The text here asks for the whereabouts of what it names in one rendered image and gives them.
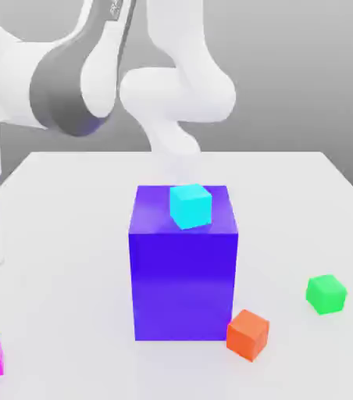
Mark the small cyan cube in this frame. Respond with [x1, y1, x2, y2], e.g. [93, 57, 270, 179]
[169, 183, 213, 231]

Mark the small orange cube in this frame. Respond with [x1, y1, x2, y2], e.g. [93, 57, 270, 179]
[226, 309, 270, 363]

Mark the small green cube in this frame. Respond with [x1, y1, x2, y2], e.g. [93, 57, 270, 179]
[305, 273, 348, 316]

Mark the large blue box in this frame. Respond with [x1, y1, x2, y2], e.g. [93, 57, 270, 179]
[128, 184, 239, 342]

